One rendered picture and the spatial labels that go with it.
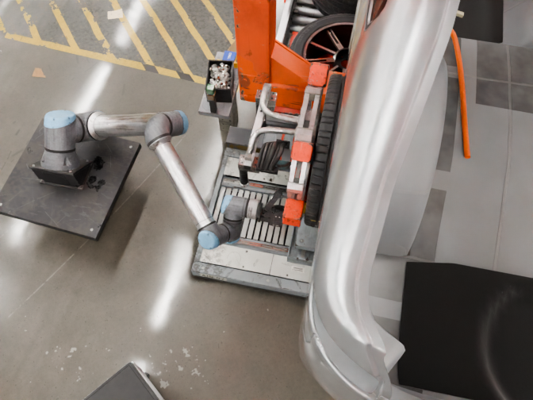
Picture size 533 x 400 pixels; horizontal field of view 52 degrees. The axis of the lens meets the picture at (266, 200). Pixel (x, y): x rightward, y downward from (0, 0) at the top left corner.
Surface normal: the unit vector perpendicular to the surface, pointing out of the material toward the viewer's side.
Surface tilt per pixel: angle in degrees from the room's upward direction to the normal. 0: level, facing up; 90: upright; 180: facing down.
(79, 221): 0
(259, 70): 90
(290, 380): 0
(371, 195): 20
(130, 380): 0
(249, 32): 90
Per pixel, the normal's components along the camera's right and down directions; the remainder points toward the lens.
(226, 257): 0.00, -0.45
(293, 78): -0.20, 0.87
